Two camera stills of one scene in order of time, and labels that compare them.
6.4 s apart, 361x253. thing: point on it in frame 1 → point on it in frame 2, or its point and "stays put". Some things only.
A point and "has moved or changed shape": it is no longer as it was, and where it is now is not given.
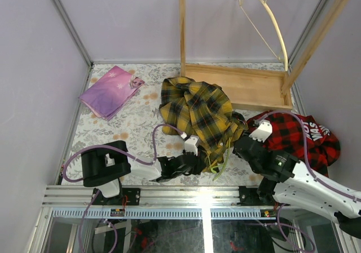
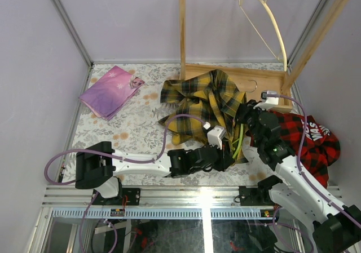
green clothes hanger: x=211 y=167 has moved or changed shape
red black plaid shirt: x=302 y=136 stays put
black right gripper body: x=254 y=168 → x=250 y=116
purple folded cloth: x=109 y=92 stays put
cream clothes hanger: x=281 y=37 stays put
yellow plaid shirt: x=203 y=111 has moved or changed shape
